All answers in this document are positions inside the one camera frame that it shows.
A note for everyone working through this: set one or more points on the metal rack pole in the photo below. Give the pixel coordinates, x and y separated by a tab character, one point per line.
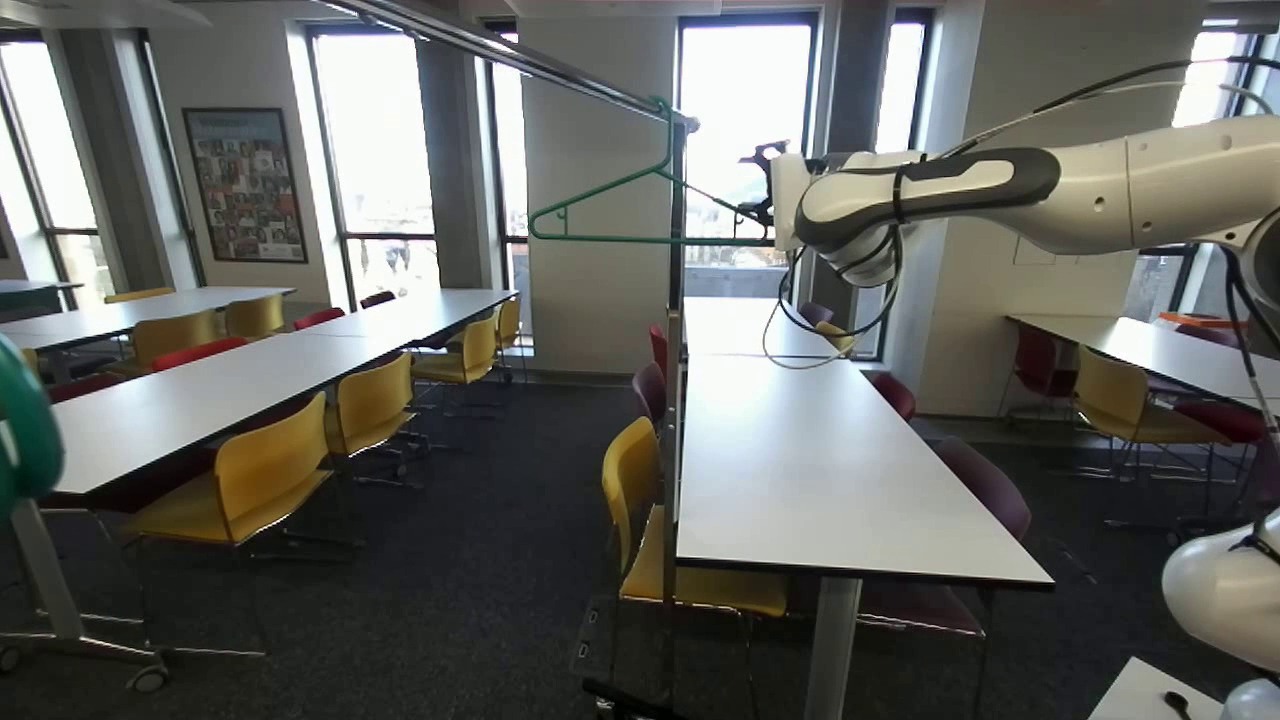
677	304

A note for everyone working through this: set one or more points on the long white table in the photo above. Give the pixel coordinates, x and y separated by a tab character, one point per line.
241	382
135	308

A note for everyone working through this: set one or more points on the yellow plastic chair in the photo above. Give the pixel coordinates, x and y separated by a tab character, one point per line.
470	353
632	486
257	319
135	294
260	482
174	336
1106	384
839	336
372	407
508	327

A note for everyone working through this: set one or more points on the white rectangular table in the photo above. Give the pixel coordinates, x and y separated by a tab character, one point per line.
1172	353
802	464
734	329

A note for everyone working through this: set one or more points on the maroon chair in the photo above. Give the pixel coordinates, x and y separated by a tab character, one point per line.
83	384
1037	353
893	394

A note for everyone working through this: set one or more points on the large framed poster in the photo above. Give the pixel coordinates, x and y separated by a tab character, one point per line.
245	187

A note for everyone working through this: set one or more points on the orange chair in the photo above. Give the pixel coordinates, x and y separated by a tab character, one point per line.
1207	327

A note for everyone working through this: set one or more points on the dark table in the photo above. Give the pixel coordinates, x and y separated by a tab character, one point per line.
35	288

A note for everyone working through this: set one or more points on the small black object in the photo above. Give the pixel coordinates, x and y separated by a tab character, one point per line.
1177	703

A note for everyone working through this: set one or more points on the green round object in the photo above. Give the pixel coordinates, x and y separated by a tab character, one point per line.
26	424

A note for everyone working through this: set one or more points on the purple chair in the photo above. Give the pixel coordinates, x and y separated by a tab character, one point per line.
651	394
815	313
992	486

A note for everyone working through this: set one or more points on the chrome clothes rail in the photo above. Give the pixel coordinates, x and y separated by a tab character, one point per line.
533	63

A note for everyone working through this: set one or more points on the dark chair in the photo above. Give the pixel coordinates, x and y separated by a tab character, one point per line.
376	299

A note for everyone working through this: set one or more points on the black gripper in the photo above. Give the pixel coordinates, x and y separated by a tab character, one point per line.
765	203

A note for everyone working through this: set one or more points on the white board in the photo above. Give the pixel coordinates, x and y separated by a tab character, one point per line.
1140	695

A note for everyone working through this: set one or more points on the red chair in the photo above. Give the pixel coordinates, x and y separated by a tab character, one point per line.
196	353
662	353
1224	422
316	319

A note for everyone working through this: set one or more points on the black floor box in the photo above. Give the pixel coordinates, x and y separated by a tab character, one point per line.
627	661

